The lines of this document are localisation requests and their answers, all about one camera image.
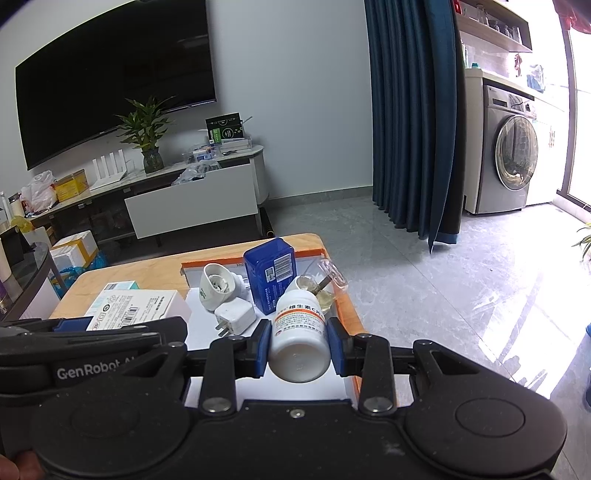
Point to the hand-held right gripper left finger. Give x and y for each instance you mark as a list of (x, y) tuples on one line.
[(263, 346)]

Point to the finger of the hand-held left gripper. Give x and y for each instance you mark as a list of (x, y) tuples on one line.
[(74, 324), (138, 334)]

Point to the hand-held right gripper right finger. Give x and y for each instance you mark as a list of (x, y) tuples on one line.
[(334, 344)]

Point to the white cardboard box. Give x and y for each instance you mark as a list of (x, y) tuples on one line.
[(147, 307)]

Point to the white pill bottle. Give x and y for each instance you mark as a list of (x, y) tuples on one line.
[(300, 341)]

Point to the white power adapter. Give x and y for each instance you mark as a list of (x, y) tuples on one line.
[(235, 318)]

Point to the white heater with liquid bottle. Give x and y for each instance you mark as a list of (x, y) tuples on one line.
[(323, 299)]

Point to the teal bandage box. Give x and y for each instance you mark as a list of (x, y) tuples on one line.
[(117, 288)]

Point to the white mosquito repellent heater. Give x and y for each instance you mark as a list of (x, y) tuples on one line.
[(212, 295)]

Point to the blue plastic box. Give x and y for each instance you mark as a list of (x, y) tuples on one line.
[(263, 272)]

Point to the person's left hand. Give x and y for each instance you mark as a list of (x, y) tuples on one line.
[(21, 468)]

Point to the blue plastic bag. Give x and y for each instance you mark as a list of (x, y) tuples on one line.
[(99, 263)]

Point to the dark oval side table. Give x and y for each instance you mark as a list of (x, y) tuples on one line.
[(32, 272)]

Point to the white foam box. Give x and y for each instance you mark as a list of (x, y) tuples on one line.
[(74, 247)]

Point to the black rectangular device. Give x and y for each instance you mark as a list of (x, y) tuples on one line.
[(11, 249)]

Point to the black rolled mat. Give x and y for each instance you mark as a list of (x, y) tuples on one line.
[(267, 224)]

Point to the white plastic bag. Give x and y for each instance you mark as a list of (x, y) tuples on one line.
[(39, 194)]

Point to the yellow box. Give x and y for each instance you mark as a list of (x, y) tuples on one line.
[(71, 187)]

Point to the white open drawer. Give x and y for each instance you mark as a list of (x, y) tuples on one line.
[(194, 203)]

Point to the white router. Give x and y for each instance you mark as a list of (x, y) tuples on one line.
[(108, 182)]

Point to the television cabinet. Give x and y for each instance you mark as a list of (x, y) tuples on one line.
[(261, 175)]

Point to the pile of clear packets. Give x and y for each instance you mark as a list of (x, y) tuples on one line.
[(196, 173)]

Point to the potted plant in dark vase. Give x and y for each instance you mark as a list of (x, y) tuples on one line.
[(152, 161)]

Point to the green black box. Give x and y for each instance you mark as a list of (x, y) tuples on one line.
[(226, 129)]

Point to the blue curtain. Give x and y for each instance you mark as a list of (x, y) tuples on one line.
[(406, 115)]

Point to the silver washing machine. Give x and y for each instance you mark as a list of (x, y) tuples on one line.
[(508, 152)]

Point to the black television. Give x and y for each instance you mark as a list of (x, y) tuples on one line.
[(115, 69)]

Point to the green floor plant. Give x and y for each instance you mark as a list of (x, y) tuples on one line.
[(585, 242)]

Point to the green bottle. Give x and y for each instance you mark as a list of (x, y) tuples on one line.
[(464, 55)]

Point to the blue cloth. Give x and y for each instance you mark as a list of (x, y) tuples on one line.
[(536, 78)]

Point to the red hanging ornament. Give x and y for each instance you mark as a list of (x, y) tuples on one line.
[(518, 64)]

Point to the red hanging cloth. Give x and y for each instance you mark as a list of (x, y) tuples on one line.
[(575, 14)]

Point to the wall shelf with glasses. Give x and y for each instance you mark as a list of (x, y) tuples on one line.
[(498, 27)]

